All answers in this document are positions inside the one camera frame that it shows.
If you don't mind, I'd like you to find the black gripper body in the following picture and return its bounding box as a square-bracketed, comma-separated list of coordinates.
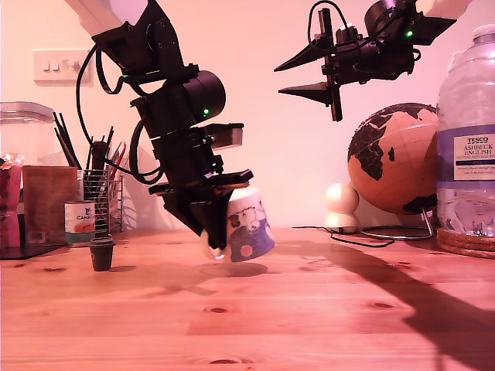
[148, 129, 255, 198]
[316, 8, 364, 122]

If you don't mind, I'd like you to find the white mug with blue print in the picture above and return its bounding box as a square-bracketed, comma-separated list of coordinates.
[200, 186, 277, 263]

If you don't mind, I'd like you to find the dark brown coffee capsule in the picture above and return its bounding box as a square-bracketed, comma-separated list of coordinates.
[89, 237, 117, 273]

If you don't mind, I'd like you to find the red pencil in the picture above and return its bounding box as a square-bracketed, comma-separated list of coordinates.
[108, 142, 128, 177]

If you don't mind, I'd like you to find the black pencil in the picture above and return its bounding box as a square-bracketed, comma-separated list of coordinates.
[102, 126, 115, 170]

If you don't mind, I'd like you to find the thick black brush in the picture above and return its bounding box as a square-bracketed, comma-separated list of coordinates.
[93, 141, 110, 173]

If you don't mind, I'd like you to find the white labelled tin can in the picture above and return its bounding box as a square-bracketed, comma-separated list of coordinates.
[63, 201, 97, 248]

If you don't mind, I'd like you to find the white round table device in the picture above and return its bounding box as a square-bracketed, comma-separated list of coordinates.
[323, 182, 360, 234]

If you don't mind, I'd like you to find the cork globe with dark continents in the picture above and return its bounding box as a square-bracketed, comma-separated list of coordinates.
[346, 102, 441, 216]

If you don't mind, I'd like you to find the black chopstick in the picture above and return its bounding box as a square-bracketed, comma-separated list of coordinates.
[53, 128, 78, 168]
[58, 114, 84, 171]
[52, 111, 83, 171]

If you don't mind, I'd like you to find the large clear water bottle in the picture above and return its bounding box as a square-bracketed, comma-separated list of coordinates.
[435, 23, 495, 239]

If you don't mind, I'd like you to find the brown paper pouch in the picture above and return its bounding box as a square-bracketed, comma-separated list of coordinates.
[21, 165, 78, 246]

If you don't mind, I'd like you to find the black flat mat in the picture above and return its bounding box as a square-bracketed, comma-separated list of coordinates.
[0, 243, 71, 261]

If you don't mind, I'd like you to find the glass jar with metal lid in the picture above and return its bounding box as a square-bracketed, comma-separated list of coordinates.
[0, 100, 67, 169]

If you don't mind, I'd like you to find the pink snack packet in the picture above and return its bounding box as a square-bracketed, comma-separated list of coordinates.
[0, 152, 22, 249]

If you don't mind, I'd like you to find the round cork coaster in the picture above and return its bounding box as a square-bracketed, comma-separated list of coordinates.
[436, 227, 495, 244]
[436, 236, 495, 253]
[438, 244, 495, 260]

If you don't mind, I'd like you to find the black camera cable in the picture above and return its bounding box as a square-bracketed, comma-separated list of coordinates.
[306, 0, 348, 49]

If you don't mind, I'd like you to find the arm grey camera box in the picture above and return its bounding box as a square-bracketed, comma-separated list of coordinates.
[335, 23, 359, 44]
[200, 122, 246, 151]

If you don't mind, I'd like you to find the metal wire utensil holder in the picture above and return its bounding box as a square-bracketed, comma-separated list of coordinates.
[81, 169, 125, 237]

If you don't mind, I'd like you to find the thick ribbed black arm cable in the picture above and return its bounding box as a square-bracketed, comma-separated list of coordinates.
[95, 48, 131, 96]

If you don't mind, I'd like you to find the white wall switch plate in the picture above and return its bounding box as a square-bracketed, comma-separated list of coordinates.
[32, 49, 94, 85]

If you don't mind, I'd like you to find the thin black table cable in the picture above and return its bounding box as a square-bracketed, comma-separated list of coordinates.
[290, 226, 395, 249]

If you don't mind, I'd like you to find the metal wire globe stand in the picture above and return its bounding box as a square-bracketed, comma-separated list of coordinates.
[361, 208, 435, 241]

